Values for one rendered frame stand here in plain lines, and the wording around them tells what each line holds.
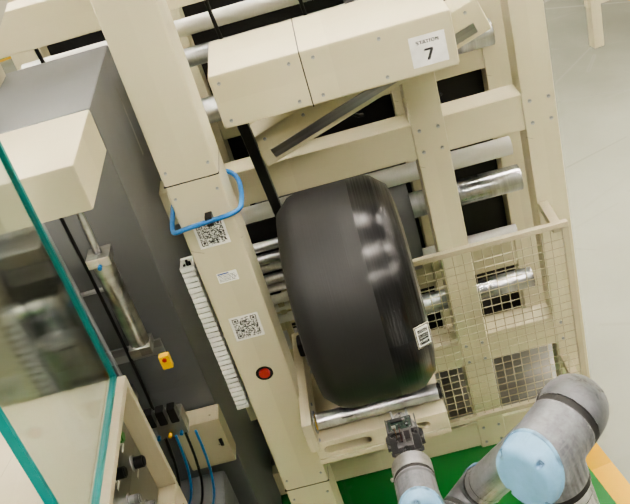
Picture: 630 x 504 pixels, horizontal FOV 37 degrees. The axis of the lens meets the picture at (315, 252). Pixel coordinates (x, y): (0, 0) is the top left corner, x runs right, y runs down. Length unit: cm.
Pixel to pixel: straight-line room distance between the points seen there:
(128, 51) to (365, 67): 62
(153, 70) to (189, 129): 15
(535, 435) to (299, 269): 83
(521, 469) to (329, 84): 116
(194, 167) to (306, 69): 40
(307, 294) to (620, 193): 287
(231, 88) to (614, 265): 243
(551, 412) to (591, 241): 296
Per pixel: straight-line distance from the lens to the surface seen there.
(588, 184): 490
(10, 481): 218
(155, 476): 250
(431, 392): 248
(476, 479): 203
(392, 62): 234
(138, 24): 200
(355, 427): 251
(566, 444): 155
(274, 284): 279
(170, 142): 210
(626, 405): 367
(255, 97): 234
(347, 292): 214
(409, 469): 204
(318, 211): 224
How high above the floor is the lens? 259
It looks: 32 degrees down
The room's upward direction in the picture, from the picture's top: 17 degrees counter-clockwise
